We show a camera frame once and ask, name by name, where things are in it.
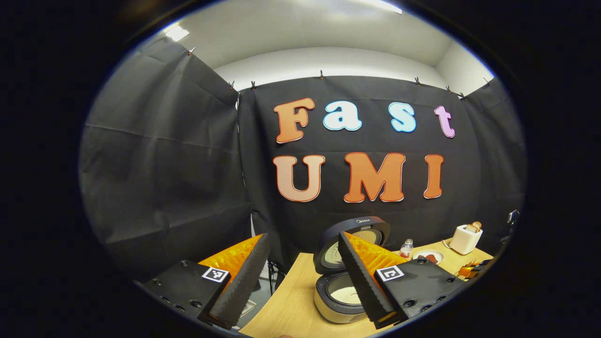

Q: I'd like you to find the white toaster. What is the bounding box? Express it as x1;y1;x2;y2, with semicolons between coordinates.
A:
448;224;483;255

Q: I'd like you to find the dark grey rice cooker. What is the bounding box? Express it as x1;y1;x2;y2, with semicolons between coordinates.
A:
313;216;391;324

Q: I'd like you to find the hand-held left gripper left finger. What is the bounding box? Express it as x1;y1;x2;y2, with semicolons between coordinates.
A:
143;233;271;330

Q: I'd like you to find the ceiling light panel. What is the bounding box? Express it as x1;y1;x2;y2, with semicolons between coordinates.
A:
164;26;190;42

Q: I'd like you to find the white round plate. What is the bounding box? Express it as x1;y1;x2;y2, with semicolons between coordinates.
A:
413;250;445;265

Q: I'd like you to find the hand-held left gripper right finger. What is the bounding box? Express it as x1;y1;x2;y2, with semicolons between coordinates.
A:
337;231;465;329

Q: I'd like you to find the white rice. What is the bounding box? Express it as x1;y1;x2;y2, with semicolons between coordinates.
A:
329;286;363;307

